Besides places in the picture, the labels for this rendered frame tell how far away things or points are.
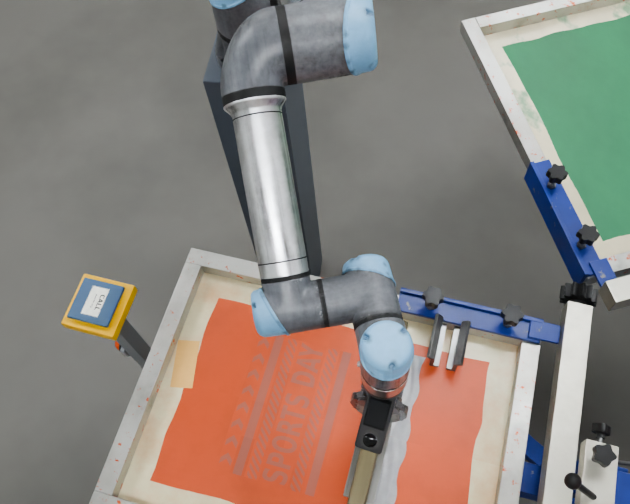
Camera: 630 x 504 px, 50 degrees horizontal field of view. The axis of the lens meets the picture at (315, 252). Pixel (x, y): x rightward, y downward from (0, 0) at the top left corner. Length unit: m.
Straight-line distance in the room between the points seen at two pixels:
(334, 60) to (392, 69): 2.13
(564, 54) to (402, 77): 1.27
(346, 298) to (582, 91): 1.07
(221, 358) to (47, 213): 1.65
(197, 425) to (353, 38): 0.84
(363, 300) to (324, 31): 0.39
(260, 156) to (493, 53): 1.05
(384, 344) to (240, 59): 0.45
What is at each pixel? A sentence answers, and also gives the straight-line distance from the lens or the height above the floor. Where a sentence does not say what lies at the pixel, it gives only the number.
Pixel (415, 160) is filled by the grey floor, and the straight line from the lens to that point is 2.86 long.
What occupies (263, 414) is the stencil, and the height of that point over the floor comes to 0.96.
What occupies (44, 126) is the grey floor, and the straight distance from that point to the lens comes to 3.27.
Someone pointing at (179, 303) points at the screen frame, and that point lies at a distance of 1.52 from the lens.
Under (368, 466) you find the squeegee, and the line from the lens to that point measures 1.22.
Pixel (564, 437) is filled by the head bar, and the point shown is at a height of 1.04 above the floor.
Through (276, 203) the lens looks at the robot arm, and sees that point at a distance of 1.00.
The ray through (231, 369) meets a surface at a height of 0.96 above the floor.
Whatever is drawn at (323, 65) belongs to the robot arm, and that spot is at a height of 1.59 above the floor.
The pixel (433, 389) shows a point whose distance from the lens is 1.45.
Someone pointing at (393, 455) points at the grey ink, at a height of 0.96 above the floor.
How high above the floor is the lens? 2.35
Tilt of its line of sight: 63 degrees down
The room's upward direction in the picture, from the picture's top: 8 degrees counter-clockwise
